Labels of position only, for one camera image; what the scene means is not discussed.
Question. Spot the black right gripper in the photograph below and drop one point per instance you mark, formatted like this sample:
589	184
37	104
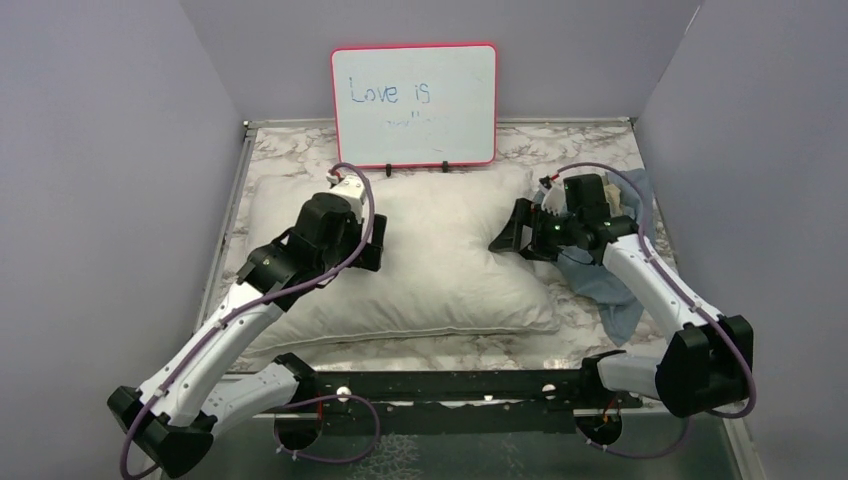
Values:
510	239

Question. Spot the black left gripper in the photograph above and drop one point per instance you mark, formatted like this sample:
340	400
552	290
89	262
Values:
370	256

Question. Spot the white pillow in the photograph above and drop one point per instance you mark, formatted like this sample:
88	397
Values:
437	276

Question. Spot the blue pillowcase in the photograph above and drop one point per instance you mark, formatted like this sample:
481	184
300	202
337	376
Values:
619	310

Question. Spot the patchwork green beige pillowcase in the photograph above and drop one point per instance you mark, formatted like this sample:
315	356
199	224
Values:
613	195

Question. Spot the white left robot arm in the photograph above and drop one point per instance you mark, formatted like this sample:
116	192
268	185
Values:
172	419

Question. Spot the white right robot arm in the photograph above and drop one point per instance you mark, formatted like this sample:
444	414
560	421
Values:
707	363

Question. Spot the red framed whiteboard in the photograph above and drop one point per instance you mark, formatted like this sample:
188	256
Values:
415	106

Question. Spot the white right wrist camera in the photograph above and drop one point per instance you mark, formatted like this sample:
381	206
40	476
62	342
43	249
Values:
551	197

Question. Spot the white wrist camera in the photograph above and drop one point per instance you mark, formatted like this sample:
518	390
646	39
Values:
551	197
351	188

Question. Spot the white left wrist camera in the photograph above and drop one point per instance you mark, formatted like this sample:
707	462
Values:
351	188

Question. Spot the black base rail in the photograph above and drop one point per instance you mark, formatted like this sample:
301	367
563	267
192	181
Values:
359	403

